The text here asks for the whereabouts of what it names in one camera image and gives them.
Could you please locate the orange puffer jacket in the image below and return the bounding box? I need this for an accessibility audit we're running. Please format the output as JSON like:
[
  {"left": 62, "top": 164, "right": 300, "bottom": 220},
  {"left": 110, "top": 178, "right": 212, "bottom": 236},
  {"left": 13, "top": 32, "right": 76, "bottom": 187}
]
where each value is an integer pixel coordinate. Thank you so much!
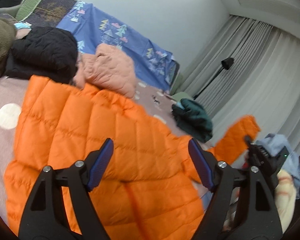
[{"left": 3, "top": 74, "right": 261, "bottom": 240}]

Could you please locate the right hand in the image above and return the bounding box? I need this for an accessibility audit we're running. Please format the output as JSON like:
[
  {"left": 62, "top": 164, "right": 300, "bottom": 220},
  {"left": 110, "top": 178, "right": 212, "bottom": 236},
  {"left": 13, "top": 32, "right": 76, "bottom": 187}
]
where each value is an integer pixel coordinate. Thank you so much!
[{"left": 274, "top": 169, "right": 296, "bottom": 233}]

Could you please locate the light blue sleeve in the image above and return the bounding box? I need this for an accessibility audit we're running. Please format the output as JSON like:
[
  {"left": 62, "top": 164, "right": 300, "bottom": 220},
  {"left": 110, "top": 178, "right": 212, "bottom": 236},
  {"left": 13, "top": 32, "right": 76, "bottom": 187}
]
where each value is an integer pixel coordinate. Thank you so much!
[{"left": 256, "top": 133, "right": 300, "bottom": 199}]

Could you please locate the dark green folded garment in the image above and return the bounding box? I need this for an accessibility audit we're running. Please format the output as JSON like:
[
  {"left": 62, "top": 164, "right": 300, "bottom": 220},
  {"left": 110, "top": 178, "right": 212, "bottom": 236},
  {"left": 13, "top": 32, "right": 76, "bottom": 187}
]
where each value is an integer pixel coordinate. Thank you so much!
[{"left": 172, "top": 98, "right": 213, "bottom": 143}]

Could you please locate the white curtain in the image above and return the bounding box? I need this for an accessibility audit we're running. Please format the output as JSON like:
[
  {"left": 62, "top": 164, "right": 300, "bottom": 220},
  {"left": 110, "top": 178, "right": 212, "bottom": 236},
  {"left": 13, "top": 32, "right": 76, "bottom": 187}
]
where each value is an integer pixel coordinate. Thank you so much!
[{"left": 173, "top": 16, "right": 300, "bottom": 153}]

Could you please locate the black floor lamp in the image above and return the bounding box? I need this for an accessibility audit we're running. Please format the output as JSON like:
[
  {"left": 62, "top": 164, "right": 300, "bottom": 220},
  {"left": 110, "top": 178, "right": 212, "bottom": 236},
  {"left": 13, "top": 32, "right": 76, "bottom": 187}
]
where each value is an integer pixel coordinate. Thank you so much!
[{"left": 193, "top": 57, "right": 235, "bottom": 100}]

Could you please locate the blue tree-print sheet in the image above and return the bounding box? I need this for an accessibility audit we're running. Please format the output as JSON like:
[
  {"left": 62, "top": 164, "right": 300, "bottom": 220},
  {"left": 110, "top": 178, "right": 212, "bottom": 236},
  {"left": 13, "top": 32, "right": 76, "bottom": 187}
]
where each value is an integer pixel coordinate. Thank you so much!
[{"left": 57, "top": 1, "right": 179, "bottom": 92}]

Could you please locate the pink folded puffer jacket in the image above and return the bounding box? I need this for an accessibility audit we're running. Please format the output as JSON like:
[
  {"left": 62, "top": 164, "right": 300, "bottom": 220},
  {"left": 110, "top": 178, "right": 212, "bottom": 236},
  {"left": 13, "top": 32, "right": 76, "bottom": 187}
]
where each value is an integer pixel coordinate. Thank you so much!
[{"left": 73, "top": 43, "right": 137, "bottom": 99}]

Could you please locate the black folded puffer jacket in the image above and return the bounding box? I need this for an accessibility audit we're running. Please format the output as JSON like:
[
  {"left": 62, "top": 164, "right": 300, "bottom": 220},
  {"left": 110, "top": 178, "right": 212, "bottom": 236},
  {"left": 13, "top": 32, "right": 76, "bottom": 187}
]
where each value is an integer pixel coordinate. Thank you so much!
[{"left": 4, "top": 26, "right": 78, "bottom": 84}]

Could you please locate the olive fleece folded garment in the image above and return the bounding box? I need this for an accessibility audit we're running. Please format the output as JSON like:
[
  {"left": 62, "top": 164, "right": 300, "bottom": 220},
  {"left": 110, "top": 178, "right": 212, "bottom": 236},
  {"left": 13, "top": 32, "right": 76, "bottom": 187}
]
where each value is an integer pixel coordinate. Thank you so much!
[{"left": 0, "top": 18, "right": 17, "bottom": 77}]

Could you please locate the dark tree-print quilt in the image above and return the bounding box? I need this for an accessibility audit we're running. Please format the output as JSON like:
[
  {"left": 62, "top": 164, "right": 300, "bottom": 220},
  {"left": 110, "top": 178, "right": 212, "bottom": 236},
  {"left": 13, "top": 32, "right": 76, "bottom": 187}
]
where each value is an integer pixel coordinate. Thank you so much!
[{"left": 0, "top": 0, "right": 77, "bottom": 27}]

